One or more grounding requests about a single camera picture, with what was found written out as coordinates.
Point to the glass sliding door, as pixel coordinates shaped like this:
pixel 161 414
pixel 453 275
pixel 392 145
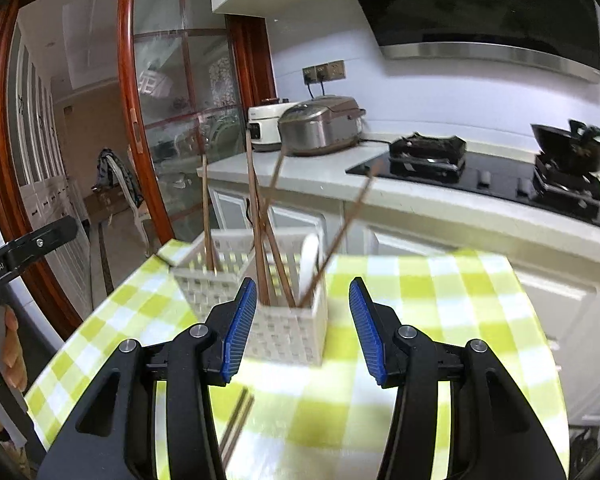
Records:
pixel 180 110

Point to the dark patterned cloth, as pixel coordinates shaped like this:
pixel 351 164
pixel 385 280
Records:
pixel 122 175

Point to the white chair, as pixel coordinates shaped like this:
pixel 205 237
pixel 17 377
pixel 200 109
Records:
pixel 135 200

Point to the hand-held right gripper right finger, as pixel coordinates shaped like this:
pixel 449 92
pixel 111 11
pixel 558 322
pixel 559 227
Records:
pixel 370 335

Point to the wall power socket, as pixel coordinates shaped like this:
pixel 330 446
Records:
pixel 312 74
pixel 335 70

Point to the person's left hand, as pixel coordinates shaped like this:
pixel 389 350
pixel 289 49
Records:
pixel 12 350

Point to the black burner grate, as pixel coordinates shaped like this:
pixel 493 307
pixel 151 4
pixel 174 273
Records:
pixel 570 185
pixel 427 152

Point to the grey stove knob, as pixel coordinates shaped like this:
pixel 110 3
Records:
pixel 523 186
pixel 485 179

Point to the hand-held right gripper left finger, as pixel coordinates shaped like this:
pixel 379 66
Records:
pixel 237 335

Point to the white electric cooker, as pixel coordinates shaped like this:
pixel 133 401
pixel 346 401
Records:
pixel 262 127

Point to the white perforated plastic basket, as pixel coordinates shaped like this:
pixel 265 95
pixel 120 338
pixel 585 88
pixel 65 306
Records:
pixel 285 330

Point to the silver brown rice cooker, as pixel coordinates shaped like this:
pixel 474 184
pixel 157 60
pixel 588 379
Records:
pixel 325 125

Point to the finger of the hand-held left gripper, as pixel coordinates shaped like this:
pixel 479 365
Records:
pixel 45 242

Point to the white plastic spoon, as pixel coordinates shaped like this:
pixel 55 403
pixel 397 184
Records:
pixel 308 265

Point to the black glass gas cooktop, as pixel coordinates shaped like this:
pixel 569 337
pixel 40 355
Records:
pixel 495 195

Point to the black wok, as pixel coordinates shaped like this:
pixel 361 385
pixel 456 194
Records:
pixel 570 147

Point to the black glass range hood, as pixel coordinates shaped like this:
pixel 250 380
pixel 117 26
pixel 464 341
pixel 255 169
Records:
pixel 480 5

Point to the white panelled wall cabinet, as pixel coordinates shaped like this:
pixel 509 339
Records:
pixel 45 185

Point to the red-brown wooden door frame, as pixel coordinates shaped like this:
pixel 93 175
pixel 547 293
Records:
pixel 0 110

